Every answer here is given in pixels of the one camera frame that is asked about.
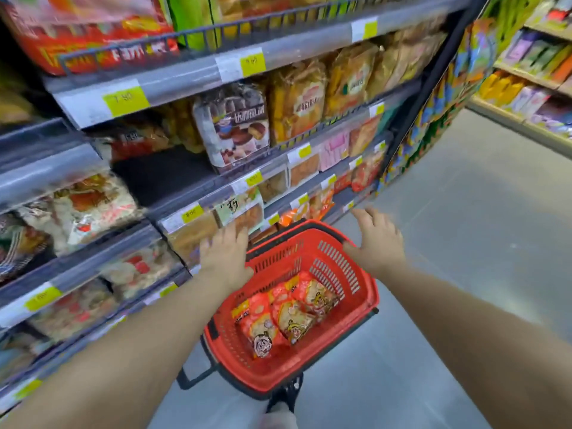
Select person's left forearm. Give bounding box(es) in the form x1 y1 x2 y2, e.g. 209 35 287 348
0 272 244 429

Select chocolate pie pack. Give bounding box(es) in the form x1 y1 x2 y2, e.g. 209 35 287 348
192 82 271 173

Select person's left hand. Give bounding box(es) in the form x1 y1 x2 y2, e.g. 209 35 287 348
198 223 254 293

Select yellow brown bread bag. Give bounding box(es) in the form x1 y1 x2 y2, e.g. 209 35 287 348
268 60 327 146
324 42 381 119
366 30 447 99

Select clear window pastry pack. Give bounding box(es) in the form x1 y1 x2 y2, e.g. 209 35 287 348
289 154 322 188
258 170 289 204

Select grey store shelving unit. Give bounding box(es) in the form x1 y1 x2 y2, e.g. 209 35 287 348
0 0 488 416

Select green shrimp print bag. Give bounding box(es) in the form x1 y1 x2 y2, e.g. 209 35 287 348
0 214 50 282

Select black slipper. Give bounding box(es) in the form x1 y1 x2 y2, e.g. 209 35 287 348
267 372 304 414

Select brown cardboard box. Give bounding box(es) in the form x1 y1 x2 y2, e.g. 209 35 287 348
248 225 280 246

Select blue bag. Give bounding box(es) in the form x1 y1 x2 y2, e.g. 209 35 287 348
0 330 54 385

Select pale prawn cracker bag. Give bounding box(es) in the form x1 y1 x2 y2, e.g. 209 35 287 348
53 172 146 255
15 198 68 255

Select beige trousers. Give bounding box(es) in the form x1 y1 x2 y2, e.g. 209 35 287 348
261 402 300 429

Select row of red orange bags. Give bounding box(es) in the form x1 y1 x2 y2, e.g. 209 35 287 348
276 149 387 228

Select tan pastry pack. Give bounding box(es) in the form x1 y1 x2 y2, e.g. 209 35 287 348
167 212 220 266

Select white green pastry pack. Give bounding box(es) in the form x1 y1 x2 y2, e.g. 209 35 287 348
214 187 265 235

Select pale red noodle bag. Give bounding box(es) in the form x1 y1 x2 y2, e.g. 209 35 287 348
100 238 182 302
29 281 119 343

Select red plastic shopping basket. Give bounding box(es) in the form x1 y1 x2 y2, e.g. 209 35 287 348
176 218 381 400

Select person's right hand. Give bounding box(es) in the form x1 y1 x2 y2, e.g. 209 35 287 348
343 206 408 280

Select green yellow bag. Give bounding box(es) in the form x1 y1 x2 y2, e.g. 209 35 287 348
167 0 278 52
276 0 367 23

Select red yellow multipack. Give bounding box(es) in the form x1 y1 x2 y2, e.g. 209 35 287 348
0 0 179 76

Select small red bag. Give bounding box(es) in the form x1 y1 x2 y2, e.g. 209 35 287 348
94 122 173 164

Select person's right forearm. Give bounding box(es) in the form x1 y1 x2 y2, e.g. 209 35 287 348
382 263 572 429

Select assorted colourful background goods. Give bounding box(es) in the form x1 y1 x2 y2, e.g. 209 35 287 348
478 0 572 139

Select pink wafer pack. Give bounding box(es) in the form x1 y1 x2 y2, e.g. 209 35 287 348
319 131 350 173

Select orange bread pack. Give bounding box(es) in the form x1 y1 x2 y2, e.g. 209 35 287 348
348 116 383 158

